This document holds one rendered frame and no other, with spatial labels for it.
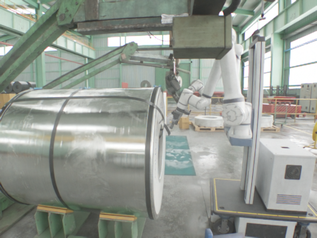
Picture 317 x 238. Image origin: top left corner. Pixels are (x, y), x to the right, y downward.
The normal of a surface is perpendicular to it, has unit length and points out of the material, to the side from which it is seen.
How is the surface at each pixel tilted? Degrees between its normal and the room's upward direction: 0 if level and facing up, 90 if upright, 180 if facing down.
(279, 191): 90
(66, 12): 90
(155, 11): 90
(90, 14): 90
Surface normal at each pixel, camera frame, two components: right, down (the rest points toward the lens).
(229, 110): -0.61, 0.18
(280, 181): -0.24, 0.14
